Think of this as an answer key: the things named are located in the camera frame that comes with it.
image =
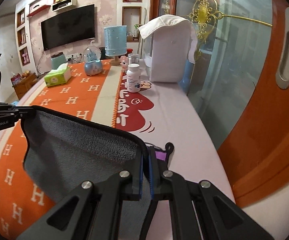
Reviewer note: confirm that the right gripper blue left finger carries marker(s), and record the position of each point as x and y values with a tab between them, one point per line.
91	210

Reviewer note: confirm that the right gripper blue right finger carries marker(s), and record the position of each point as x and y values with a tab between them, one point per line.
198	210

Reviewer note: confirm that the purple grey microfibre towel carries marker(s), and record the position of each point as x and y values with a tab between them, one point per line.
63	151

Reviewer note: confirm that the wooden tv cabinet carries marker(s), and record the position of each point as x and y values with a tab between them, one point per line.
25	85

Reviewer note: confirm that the red gift box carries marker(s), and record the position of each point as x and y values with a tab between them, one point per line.
16	78

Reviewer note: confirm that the green tissue box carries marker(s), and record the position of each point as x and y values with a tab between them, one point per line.
58	76

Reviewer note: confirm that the teal electric kettle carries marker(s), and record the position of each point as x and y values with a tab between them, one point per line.
57	60

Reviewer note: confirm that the red white printed tablecloth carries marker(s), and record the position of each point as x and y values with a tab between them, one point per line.
158	114

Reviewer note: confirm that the blue castle snow globe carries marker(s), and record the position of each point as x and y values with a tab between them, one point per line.
92	63

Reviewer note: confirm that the pink pig figurine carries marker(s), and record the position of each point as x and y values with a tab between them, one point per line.
124	62

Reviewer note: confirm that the white pill bottle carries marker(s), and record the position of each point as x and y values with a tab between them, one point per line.
133	78

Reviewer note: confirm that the light blue table lamp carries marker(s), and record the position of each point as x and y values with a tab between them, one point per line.
115	38

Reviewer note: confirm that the clear glass jar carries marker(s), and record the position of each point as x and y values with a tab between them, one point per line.
133	59

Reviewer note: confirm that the white water dispenser appliance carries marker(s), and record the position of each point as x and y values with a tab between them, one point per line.
170	49

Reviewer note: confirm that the orange sliding door frame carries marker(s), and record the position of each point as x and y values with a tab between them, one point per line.
255	155

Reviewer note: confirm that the red wall shelf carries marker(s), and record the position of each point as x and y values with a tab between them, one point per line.
38	10

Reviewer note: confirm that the black wall television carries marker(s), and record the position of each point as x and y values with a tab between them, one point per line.
68	27

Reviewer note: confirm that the white wall shelf box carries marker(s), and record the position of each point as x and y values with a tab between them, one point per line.
63	4

